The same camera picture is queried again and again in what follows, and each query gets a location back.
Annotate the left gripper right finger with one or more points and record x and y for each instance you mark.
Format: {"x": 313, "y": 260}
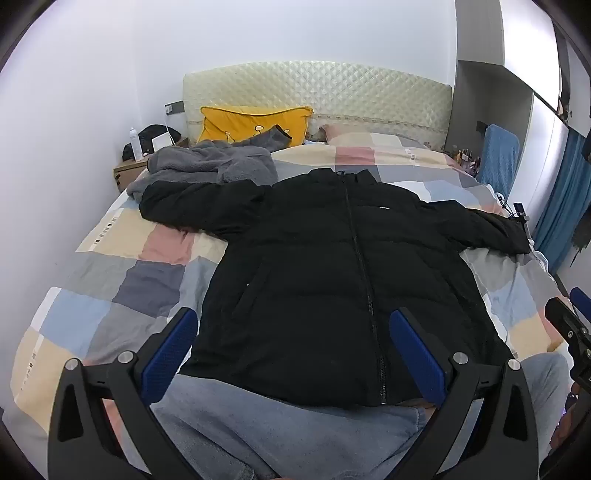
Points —
{"x": 503, "y": 443}

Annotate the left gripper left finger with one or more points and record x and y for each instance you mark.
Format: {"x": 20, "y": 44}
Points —
{"x": 82, "y": 443}

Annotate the black puffer jacket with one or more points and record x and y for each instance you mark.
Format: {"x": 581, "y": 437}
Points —
{"x": 298, "y": 309}

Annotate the blue curtain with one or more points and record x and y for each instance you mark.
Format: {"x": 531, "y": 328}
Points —
{"x": 569, "y": 199}

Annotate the person's blue jeans legs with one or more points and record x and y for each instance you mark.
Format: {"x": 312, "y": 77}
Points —
{"x": 228, "y": 433}

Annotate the blue towel covered chair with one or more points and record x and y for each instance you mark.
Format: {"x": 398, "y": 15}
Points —
{"x": 499, "y": 160}

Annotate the wooden nightstand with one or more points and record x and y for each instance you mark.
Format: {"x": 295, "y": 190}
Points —
{"x": 127, "y": 172}

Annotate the cream quilted headboard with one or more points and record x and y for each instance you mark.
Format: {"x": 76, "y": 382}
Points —
{"x": 384, "y": 100}

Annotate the clear plastic bottle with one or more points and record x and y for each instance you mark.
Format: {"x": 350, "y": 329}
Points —
{"x": 135, "y": 145}

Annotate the black bag on nightstand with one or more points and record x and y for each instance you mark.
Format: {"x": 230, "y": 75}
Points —
{"x": 152, "y": 138}

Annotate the pink patterned pillow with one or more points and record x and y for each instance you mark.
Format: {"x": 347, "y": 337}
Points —
{"x": 333, "y": 131}

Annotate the grey fleece garment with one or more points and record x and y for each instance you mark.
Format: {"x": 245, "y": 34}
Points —
{"x": 215, "y": 161}

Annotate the yellow pillow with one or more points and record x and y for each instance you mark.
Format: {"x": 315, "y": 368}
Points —
{"x": 237, "y": 123}

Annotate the dark wall socket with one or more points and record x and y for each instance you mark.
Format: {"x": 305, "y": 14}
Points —
{"x": 174, "y": 108}

